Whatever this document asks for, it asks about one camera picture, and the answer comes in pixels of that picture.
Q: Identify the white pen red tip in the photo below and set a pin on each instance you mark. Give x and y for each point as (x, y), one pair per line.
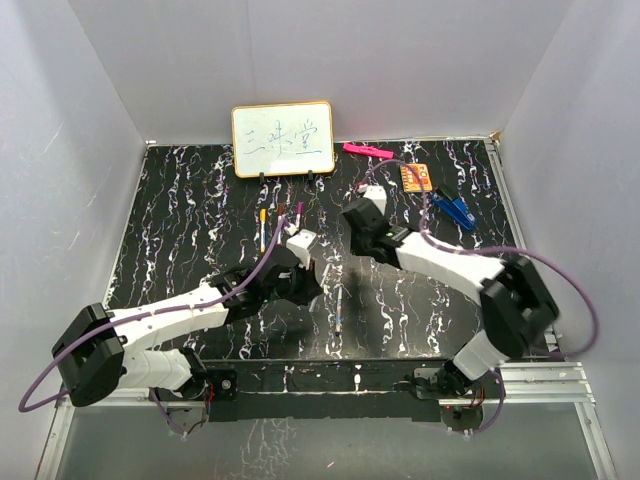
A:
(278, 232)

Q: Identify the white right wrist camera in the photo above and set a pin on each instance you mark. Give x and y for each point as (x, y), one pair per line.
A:
(376, 193)

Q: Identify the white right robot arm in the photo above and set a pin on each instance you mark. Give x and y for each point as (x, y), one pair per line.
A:
(516, 306)

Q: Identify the black front mounting rail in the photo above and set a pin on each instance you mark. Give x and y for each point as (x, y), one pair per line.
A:
(325, 389)

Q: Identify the pink plastic clip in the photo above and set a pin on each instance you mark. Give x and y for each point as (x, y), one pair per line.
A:
(367, 151)

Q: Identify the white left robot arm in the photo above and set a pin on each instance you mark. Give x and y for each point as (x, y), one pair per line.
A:
(103, 351)

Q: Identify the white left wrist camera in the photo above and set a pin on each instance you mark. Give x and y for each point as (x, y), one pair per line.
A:
(300, 242)

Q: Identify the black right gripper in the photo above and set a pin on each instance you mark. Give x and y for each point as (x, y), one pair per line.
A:
(355, 246)

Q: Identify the orange spiral notebook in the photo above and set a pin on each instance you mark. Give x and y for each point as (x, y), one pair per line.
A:
(416, 178)

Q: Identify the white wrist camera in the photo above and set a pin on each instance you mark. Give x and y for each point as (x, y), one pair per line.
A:
(376, 193)
(300, 242)

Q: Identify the white pen blue tip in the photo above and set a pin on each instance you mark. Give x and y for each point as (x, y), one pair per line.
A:
(338, 319)

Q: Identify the white board with yellow frame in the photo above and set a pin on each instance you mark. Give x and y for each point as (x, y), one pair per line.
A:
(283, 139)

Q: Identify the blue stapler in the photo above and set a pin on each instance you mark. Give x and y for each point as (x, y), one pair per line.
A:
(454, 206)

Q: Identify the white pen green tip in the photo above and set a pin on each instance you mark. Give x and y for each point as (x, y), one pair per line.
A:
(322, 284)

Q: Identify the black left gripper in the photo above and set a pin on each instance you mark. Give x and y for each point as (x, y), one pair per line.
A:
(309, 285)

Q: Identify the white pen yellow tip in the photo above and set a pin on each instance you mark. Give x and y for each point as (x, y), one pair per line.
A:
(262, 233)

